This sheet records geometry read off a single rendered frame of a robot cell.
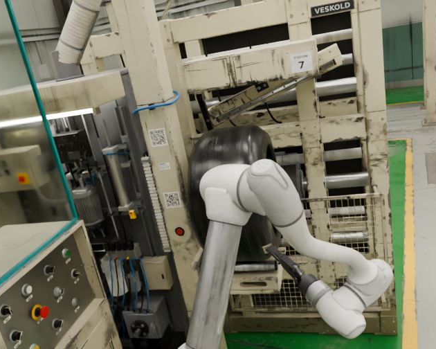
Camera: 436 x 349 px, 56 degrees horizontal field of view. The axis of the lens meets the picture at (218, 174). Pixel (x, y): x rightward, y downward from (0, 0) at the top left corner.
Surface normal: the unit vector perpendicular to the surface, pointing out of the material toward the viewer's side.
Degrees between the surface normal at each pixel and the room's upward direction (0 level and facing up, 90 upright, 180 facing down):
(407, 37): 90
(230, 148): 32
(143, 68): 90
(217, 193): 64
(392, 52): 90
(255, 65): 90
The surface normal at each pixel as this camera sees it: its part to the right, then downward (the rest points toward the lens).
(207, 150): -0.27, -0.61
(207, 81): -0.22, 0.34
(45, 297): 0.96, -0.09
